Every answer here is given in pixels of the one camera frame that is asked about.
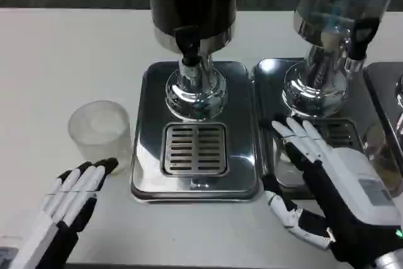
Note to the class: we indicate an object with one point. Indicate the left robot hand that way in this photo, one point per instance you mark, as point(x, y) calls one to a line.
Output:
point(72, 187)

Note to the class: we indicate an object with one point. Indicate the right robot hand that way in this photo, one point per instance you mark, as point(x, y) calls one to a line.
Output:
point(343, 193)

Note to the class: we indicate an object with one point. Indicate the clear ribbed glass cup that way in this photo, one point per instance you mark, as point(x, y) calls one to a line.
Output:
point(97, 144)

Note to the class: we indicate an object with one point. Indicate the black dispenser tap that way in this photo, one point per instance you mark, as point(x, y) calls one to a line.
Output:
point(187, 45)
point(362, 39)

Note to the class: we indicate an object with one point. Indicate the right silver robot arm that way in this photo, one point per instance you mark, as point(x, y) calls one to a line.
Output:
point(390, 262)

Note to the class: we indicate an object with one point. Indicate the steel drip grid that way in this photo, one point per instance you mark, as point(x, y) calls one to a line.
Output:
point(195, 149)
point(343, 133)

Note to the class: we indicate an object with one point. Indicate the steel drip tray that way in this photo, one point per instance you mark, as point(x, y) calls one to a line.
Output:
point(148, 155)
point(384, 92)
point(270, 92)

